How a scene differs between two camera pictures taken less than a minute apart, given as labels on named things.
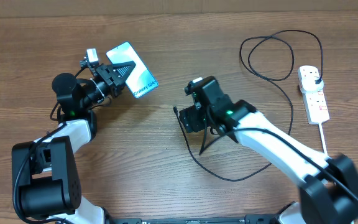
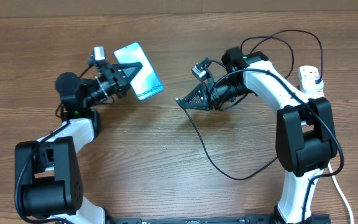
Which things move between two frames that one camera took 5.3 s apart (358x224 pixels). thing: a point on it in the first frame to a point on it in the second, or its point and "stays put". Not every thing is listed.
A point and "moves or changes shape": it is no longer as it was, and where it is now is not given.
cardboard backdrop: [17, 9] stays put
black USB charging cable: [257, 70] to [266, 38]
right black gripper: [192, 121] to [208, 94]
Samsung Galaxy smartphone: [140, 81] moves or changes shape
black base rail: [196, 220] stays put
